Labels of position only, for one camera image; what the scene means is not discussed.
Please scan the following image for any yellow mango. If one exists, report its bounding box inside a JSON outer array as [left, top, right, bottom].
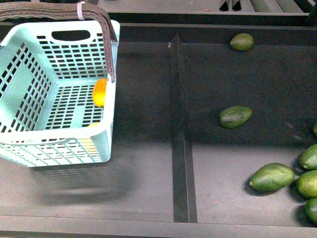
[[92, 78, 107, 107]]

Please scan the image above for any yellow lemon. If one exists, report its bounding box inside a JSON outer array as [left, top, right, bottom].
[[79, 121, 101, 158]]

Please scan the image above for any light blue plastic basket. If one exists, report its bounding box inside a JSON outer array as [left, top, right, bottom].
[[0, 20, 116, 167]]

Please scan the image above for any brown basket handle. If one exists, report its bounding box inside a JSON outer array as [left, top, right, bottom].
[[0, 1, 118, 83]]

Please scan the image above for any black shelf divider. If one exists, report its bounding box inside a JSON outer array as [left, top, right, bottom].
[[170, 34, 198, 223]]

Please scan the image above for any green avocado middle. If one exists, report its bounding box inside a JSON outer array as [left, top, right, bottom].
[[219, 106, 253, 129]]

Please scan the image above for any green avocado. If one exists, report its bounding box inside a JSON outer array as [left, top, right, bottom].
[[219, 106, 253, 129], [230, 33, 255, 52], [249, 163, 295, 191]]

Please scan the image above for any green avocado top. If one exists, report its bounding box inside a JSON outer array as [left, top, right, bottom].
[[230, 33, 255, 52]]

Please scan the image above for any green avocado lower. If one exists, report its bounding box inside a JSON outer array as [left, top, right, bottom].
[[249, 163, 295, 191]]

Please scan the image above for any white zip tie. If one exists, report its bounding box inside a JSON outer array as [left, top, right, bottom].
[[77, 1, 85, 20]]

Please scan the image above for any green lime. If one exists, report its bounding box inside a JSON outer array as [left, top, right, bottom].
[[300, 144, 317, 170], [296, 170, 317, 198]]

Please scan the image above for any green lime lower right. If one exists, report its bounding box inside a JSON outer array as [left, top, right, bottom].
[[296, 170, 317, 198]]

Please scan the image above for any green avocado corner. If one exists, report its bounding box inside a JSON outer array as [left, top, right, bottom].
[[305, 198, 317, 225]]

